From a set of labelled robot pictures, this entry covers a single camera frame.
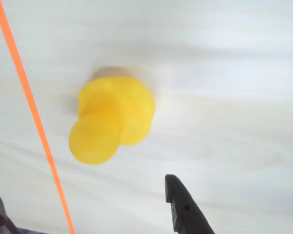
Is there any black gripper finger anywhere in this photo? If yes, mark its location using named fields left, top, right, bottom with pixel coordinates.
left=0, top=195, right=49, bottom=234
left=165, top=174, right=216, bottom=234

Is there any yellow rubber duck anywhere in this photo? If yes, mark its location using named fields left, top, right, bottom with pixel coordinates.
left=68, top=76, right=156, bottom=166

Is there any orange tape line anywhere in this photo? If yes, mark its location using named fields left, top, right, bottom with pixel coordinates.
left=0, top=0, right=76, bottom=234

